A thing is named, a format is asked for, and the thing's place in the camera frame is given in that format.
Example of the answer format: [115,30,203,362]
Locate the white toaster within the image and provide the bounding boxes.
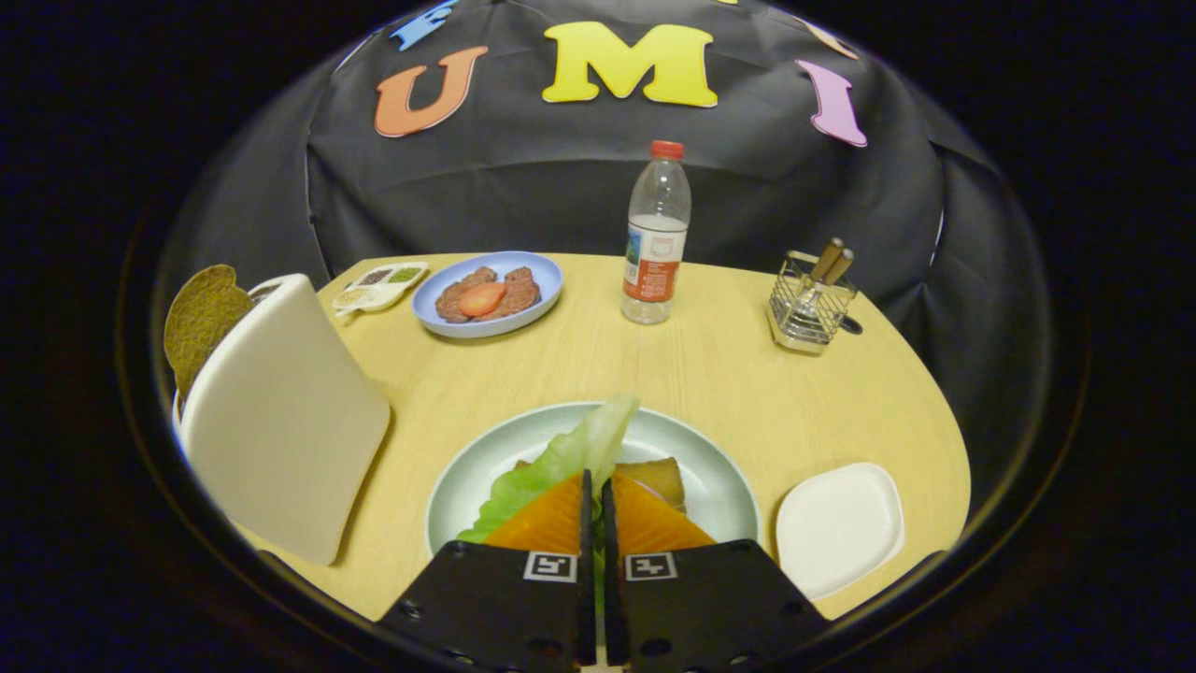
[173,273,392,566]

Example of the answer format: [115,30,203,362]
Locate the brown toast slice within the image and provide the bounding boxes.
[164,265,253,398]

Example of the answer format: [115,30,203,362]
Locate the small white square plate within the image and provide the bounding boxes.
[776,462,905,601]

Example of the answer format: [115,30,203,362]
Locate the red tomato slice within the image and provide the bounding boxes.
[458,282,507,317]

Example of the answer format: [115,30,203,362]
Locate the green lettuce leaf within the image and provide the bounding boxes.
[456,394,641,545]

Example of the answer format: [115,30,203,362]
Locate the light green plate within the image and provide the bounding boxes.
[425,402,762,562]

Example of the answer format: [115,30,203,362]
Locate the wire utensil holder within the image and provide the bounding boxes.
[766,249,859,355]

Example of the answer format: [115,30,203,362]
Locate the white seasoning dish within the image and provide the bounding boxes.
[332,261,431,316]

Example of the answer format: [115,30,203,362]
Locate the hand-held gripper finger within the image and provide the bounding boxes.
[374,469,599,673]
[601,472,833,673]

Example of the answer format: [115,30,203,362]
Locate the clear bottle with red cap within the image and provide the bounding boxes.
[621,140,693,326]

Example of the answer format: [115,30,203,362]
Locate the brown meat patty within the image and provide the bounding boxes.
[493,267,543,319]
[435,266,498,323]

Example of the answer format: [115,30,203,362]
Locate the square brown bread slice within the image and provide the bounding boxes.
[612,456,688,515]

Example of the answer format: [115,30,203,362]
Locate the blue plate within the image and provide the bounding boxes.
[411,251,564,338]

